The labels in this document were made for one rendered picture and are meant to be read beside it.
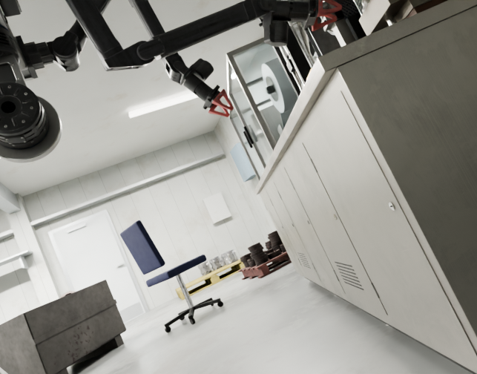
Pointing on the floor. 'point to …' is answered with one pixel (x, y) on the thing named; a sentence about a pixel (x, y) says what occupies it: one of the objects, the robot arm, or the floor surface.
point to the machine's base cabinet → (398, 188)
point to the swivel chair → (130, 237)
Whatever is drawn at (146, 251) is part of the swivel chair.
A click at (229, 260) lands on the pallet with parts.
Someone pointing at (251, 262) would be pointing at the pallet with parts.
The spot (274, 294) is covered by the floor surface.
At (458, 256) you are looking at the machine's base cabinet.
